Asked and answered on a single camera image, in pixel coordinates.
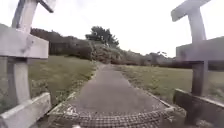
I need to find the grass field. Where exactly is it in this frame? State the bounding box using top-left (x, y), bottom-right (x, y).
top-left (114, 64), bottom-right (224, 104)
top-left (0, 54), bottom-right (101, 114)

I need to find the metal grate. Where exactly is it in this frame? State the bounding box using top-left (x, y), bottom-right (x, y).
top-left (46, 105), bottom-right (178, 128)

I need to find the dark wooden railing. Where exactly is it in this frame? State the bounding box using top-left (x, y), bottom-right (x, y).
top-left (170, 0), bottom-right (224, 128)

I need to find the grey paved path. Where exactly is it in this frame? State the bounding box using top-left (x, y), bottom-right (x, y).
top-left (49, 63), bottom-right (178, 116)

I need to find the row of trees and bushes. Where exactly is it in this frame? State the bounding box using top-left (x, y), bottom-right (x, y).
top-left (29, 25), bottom-right (224, 71)

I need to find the pale wooden railing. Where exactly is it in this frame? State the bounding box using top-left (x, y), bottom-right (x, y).
top-left (0, 0), bottom-right (58, 128)

